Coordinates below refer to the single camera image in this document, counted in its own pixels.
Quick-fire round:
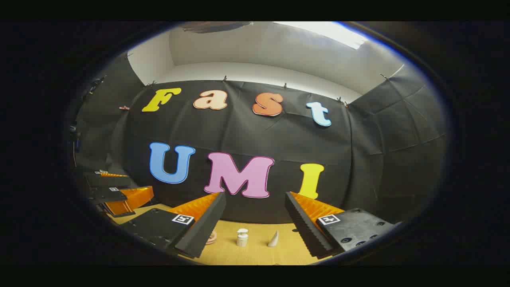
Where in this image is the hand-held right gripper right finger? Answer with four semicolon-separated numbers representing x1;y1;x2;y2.
284;191;399;259

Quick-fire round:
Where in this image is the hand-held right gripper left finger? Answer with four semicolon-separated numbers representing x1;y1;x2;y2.
120;191;227;259

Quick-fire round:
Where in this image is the black backdrop cloth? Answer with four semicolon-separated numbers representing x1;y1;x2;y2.
72;52;449;226

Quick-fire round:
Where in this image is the row of black cloth clips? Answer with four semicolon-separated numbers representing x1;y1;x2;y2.
126;52;389;108

